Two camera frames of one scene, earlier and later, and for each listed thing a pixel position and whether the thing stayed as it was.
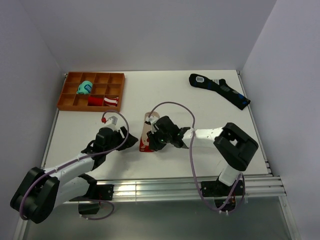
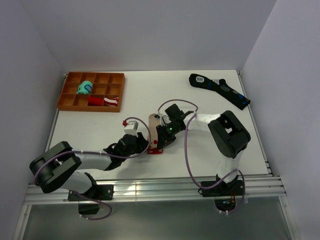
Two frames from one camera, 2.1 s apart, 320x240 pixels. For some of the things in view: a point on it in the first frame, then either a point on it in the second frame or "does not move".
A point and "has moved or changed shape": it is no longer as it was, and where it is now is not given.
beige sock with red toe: [144, 145] has moved or changed shape
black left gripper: [130, 141] to [142, 143]
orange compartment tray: [104, 84] does not move
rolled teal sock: [85, 87] does not move
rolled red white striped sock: [111, 102] does not move
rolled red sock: [95, 101] does not move
